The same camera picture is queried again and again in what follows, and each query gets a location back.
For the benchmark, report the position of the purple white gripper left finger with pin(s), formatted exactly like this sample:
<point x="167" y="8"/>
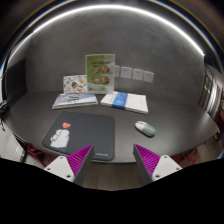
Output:
<point x="73" y="167"/>

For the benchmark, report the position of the small colourful picture card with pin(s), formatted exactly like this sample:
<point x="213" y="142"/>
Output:
<point x="75" y="83"/>

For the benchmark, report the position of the black cartoon mouse pad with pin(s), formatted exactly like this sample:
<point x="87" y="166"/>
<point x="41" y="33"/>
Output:
<point x="73" y="131"/>

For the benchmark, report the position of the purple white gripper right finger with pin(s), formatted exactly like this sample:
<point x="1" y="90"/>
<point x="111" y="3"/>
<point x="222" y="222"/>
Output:
<point x="153" y="167"/>

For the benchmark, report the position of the grey blue book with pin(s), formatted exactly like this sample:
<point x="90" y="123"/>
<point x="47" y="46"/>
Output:
<point x="74" y="100"/>

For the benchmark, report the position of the green white computer mouse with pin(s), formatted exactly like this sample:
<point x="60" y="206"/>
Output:
<point x="145" y="128"/>

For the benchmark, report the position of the white wall socket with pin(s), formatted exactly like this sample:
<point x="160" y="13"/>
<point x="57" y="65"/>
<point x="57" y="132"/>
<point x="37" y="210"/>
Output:
<point x="117" y="71"/>
<point x="138" y="74"/>
<point x="148" y="76"/>
<point x="126" y="72"/>

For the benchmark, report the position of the white book blue band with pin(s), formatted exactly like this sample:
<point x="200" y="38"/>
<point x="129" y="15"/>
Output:
<point x="126" y="101"/>

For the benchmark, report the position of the upright green food menu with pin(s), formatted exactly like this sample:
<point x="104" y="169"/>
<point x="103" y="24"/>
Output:
<point x="100" y="71"/>

